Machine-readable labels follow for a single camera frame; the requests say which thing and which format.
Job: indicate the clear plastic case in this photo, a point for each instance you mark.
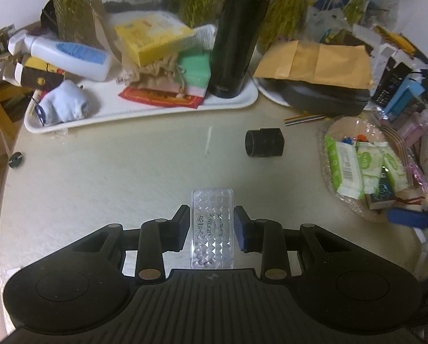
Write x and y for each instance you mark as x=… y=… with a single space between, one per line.
x=212 y=229

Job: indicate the black thermos bottle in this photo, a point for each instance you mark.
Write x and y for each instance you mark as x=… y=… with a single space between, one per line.
x=238 y=30

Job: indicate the white serving tray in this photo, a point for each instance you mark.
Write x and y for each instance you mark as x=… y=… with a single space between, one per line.
x=107 y=106

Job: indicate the brown paper envelope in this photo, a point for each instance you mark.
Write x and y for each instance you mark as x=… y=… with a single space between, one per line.
x=321 y=64

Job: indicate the yellow box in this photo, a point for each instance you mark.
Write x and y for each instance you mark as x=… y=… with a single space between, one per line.
x=155 y=36

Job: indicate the small black cap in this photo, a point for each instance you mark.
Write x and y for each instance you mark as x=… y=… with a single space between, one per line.
x=15 y=160

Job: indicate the green wet wipes pack right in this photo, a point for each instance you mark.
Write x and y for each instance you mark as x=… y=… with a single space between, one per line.
x=395 y=169

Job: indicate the black cylindrical adapter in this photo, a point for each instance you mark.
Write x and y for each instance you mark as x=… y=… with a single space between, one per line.
x=264 y=143

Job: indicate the black zipper hard case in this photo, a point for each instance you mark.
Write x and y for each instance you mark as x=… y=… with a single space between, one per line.
x=323 y=99

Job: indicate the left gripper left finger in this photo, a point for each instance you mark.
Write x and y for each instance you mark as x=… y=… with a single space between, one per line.
x=157 y=237

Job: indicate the green wet wipes pack middle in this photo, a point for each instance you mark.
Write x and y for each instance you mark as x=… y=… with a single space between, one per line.
x=370 y=161

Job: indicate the green white box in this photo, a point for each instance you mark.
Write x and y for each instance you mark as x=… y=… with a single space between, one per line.
x=194 y=67

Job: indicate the red packet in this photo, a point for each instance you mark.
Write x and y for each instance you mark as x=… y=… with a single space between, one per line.
x=160 y=98

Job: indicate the light blue sock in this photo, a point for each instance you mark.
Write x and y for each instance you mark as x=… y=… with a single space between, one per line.
x=63 y=104

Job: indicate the black white tissue pack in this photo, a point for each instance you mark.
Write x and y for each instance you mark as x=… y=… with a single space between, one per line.
x=384 y=197

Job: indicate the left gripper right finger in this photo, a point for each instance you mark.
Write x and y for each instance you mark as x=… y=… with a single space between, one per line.
x=267 y=238

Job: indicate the woven paper plate basket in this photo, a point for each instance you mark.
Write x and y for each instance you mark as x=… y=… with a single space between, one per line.
x=351 y=130

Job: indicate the glass vase with stems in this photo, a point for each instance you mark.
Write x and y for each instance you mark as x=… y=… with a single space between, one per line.
x=75 y=21

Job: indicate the green wet wipes pack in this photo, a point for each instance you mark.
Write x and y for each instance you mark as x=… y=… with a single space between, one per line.
x=344 y=167
x=395 y=169
x=370 y=161

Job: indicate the black product box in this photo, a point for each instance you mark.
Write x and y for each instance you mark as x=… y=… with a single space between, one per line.
x=393 y=76

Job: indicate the green wet wipes pack left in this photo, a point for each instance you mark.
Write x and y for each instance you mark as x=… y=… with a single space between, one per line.
x=344 y=167

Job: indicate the white blue lotion bottle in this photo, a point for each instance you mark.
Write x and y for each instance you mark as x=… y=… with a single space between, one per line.
x=78 y=59

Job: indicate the black gold tube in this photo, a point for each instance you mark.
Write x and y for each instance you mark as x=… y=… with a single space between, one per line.
x=15 y=73

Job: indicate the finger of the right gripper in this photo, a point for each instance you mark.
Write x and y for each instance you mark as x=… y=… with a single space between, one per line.
x=407 y=218

